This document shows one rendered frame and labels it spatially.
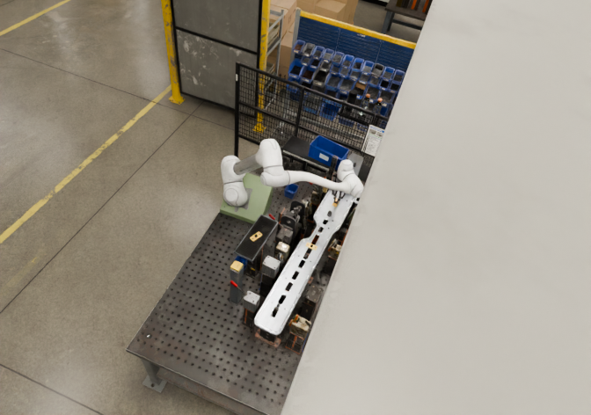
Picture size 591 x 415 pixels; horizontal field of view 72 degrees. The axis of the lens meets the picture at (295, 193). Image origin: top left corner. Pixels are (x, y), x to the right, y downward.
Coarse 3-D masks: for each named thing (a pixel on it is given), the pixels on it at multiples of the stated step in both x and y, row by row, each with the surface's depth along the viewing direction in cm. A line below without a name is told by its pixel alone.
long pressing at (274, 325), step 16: (320, 208) 322; (336, 208) 324; (320, 224) 311; (336, 224) 313; (304, 240) 300; (320, 240) 302; (320, 256) 293; (288, 272) 280; (304, 272) 282; (272, 288) 270; (272, 304) 263; (288, 304) 264; (256, 320) 254; (272, 320) 256
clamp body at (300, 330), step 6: (300, 318) 252; (294, 324) 250; (300, 324) 250; (306, 324) 250; (294, 330) 254; (300, 330) 250; (306, 330) 248; (294, 336) 260; (300, 336) 256; (306, 336) 256; (288, 342) 269; (294, 342) 266; (300, 342) 266; (288, 348) 275; (294, 348) 272; (300, 348) 267; (300, 354) 274
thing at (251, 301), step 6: (252, 294) 260; (246, 300) 256; (252, 300) 257; (258, 300) 258; (246, 306) 262; (252, 306) 258; (258, 306) 267; (246, 312) 270; (252, 312) 264; (246, 318) 275; (252, 318) 272; (246, 324) 282; (252, 324) 279; (252, 330) 281
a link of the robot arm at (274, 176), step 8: (264, 168) 272; (272, 168) 268; (280, 168) 271; (264, 176) 268; (272, 176) 268; (280, 176) 271; (288, 176) 274; (264, 184) 270; (272, 184) 270; (280, 184) 272
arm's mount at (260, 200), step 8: (248, 176) 340; (256, 176) 339; (248, 184) 340; (256, 184) 339; (256, 192) 339; (264, 192) 338; (272, 192) 345; (224, 200) 342; (256, 200) 339; (264, 200) 338; (224, 208) 342; (232, 208) 341; (240, 208) 340; (248, 208) 339; (256, 208) 338; (264, 208) 338; (232, 216) 344; (240, 216) 340; (248, 216) 339; (256, 216) 338
